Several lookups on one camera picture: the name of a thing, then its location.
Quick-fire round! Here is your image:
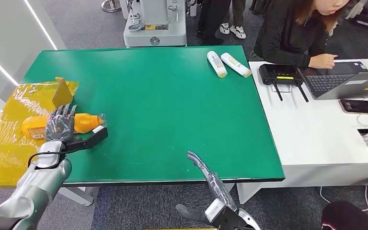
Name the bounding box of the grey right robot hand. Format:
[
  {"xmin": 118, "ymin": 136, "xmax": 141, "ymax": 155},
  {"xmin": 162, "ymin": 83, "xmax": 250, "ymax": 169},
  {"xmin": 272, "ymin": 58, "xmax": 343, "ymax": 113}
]
[{"xmin": 175, "ymin": 150, "xmax": 239, "ymax": 224}]

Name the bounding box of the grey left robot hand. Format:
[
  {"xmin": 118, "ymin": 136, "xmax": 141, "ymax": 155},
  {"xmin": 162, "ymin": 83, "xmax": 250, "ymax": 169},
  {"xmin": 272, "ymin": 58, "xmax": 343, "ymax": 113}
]
[{"xmin": 45, "ymin": 104, "xmax": 83, "ymax": 144}]

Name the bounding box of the orange detergent bottle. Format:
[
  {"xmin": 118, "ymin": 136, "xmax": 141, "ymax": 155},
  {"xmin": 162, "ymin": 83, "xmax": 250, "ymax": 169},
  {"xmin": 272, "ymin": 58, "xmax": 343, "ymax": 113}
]
[{"xmin": 21, "ymin": 113, "xmax": 107, "ymax": 140}]

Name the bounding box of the white bottle grey label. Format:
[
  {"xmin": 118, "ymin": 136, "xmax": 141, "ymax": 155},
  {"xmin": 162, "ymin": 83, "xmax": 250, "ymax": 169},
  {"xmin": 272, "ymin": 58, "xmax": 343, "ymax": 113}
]
[{"xmin": 206, "ymin": 50, "xmax": 228, "ymax": 79}]

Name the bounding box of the white bottle orange label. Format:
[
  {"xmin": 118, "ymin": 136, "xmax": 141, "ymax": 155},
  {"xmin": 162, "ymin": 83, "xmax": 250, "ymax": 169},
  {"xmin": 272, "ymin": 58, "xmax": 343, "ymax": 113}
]
[{"xmin": 220, "ymin": 52, "xmax": 253, "ymax": 79}]

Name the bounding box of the yellow taped cardboard box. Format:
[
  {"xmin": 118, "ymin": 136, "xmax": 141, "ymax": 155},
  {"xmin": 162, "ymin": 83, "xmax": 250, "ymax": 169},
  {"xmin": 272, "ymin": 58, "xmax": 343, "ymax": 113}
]
[{"xmin": 0, "ymin": 77, "xmax": 79, "ymax": 190}]

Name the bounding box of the white table leg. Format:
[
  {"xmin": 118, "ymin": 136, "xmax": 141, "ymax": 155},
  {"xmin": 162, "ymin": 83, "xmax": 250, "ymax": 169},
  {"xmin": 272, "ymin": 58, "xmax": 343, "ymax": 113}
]
[{"xmin": 57, "ymin": 187, "xmax": 94, "ymax": 207}]

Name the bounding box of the green table mat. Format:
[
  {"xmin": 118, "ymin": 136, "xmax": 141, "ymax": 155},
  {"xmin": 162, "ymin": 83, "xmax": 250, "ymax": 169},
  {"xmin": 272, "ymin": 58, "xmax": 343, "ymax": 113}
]
[{"xmin": 20, "ymin": 45, "xmax": 286, "ymax": 185}]

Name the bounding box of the white desk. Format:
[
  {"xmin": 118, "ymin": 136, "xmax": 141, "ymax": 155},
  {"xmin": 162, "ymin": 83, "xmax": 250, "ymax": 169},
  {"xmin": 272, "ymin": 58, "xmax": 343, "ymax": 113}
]
[{"xmin": 236, "ymin": 58, "xmax": 368, "ymax": 206}]

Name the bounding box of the black router with antennas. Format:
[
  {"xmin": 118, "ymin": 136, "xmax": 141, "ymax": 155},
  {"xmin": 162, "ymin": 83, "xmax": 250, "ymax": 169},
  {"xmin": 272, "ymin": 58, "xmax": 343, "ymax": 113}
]
[{"xmin": 258, "ymin": 64, "xmax": 310, "ymax": 103}]

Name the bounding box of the person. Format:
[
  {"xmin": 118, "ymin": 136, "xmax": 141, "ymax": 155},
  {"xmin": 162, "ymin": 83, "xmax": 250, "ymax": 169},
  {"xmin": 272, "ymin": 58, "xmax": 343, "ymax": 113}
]
[
  {"xmin": 196, "ymin": 0, "xmax": 232, "ymax": 46},
  {"xmin": 249, "ymin": 0, "xmax": 361, "ymax": 69},
  {"xmin": 218, "ymin": 0, "xmax": 249, "ymax": 40},
  {"xmin": 321, "ymin": 176, "xmax": 368, "ymax": 230}
]

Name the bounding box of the grey machine stand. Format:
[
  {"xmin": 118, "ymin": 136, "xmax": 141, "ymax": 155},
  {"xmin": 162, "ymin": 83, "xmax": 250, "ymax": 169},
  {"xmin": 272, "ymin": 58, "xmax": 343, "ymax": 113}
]
[{"xmin": 123, "ymin": 0, "xmax": 187, "ymax": 48}]

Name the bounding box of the black smartphone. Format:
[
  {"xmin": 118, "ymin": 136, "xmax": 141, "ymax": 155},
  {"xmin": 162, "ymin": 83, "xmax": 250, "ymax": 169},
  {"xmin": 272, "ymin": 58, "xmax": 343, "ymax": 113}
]
[{"xmin": 339, "ymin": 99, "xmax": 368, "ymax": 115}]

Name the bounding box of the grey laptop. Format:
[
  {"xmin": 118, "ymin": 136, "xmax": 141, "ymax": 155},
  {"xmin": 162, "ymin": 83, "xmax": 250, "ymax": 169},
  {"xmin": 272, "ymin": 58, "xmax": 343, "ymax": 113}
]
[{"xmin": 298, "ymin": 60, "xmax": 368, "ymax": 101}]

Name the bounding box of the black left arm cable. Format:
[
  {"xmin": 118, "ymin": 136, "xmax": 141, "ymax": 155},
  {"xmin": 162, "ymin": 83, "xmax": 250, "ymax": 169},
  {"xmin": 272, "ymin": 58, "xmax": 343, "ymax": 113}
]
[{"xmin": 27, "ymin": 151, "xmax": 65, "ymax": 169}]

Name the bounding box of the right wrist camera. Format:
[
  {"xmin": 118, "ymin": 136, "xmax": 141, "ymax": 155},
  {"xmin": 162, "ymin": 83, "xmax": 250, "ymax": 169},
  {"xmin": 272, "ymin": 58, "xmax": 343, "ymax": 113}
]
[{"xmin": 204, "ymin": 198, "xmax": 245, "ymax": 230}]

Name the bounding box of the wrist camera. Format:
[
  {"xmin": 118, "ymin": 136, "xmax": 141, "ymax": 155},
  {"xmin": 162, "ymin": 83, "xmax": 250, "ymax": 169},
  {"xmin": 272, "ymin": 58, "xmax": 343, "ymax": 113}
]
[
  {"xmin": 64, "ymin": 125, "xmax": 108, "ymax": 153},
  {"xmin": 204, "ymin": 198, "xmax": 245, "ymax": 230}
]

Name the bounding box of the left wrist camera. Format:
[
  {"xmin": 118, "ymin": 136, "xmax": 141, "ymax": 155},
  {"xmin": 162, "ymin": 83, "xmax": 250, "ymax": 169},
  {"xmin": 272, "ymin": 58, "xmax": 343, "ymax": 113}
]
[{"xmin": 64, "ymin": 125, "xmax": 108, "ymax": 153}]

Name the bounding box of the round metal post base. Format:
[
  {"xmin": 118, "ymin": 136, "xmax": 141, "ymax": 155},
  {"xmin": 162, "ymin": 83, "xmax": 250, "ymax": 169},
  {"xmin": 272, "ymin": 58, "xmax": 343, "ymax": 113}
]
[{"xmin": 100, "ymin": 0, "xmax": 121, "ymax": 12}]

